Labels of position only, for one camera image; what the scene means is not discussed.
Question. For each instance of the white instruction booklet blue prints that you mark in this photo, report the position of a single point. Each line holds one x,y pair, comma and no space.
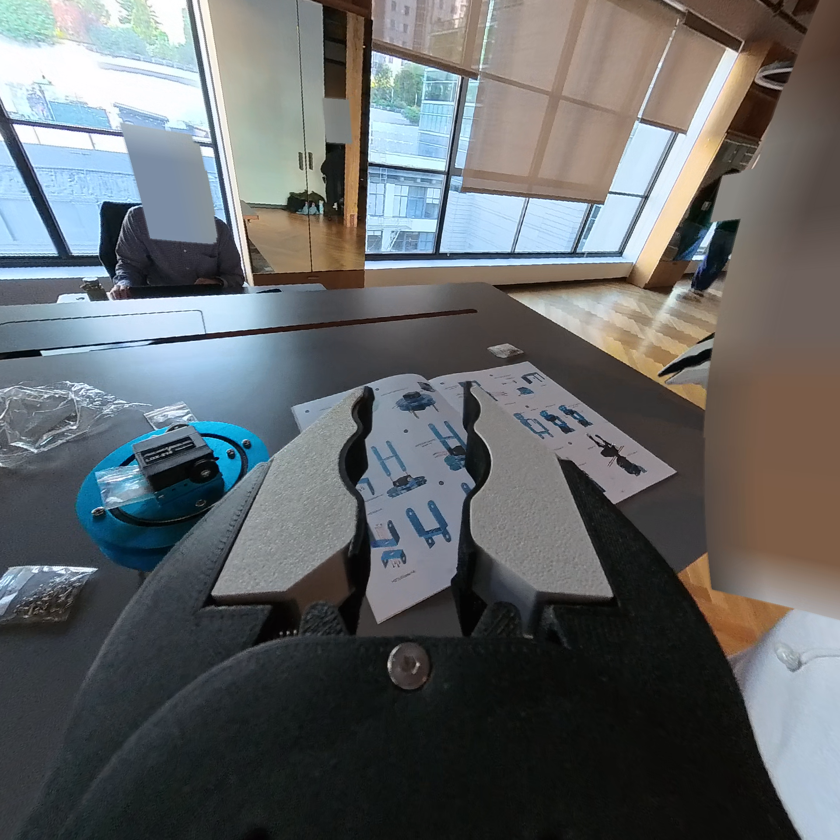
590,403

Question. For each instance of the narrow beige roller blind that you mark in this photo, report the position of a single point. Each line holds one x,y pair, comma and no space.
682,79

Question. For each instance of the dark laptop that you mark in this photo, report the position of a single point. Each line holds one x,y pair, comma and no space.
170,290

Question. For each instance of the person in white shirt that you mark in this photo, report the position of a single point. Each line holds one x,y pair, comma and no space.
800,722

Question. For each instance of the black office chair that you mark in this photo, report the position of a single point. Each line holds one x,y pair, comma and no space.
108,229

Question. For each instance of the clear bag of metal screws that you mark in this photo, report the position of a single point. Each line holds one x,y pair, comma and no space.
39,590

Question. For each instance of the black and white striped object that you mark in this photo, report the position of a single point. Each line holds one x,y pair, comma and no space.
689,361

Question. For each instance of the black servo motor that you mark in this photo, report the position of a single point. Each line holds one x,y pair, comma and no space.
172,459

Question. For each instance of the blue round turntable base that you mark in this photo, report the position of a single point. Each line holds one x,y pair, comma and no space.
98,522

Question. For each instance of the large beige roller blind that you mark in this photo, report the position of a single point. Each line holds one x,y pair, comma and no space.
544,118

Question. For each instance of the small clear bag blue parts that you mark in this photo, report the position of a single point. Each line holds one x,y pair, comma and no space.
121,482

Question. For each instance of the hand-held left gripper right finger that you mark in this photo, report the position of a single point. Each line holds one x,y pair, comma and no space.
531,512

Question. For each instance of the dark bag on floor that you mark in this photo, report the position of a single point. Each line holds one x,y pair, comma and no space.
305,202

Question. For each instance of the small clear plastic bag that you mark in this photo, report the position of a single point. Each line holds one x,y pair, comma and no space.
169,415

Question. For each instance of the dark grey desk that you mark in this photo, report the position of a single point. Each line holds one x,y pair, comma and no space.
262,367

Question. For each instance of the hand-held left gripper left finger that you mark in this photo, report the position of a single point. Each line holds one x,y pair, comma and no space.
289,512

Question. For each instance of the large crumpled clear plastic bag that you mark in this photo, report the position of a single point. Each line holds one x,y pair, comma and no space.
59,410

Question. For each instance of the small glass jar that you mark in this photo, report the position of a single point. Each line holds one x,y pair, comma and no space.
93,289

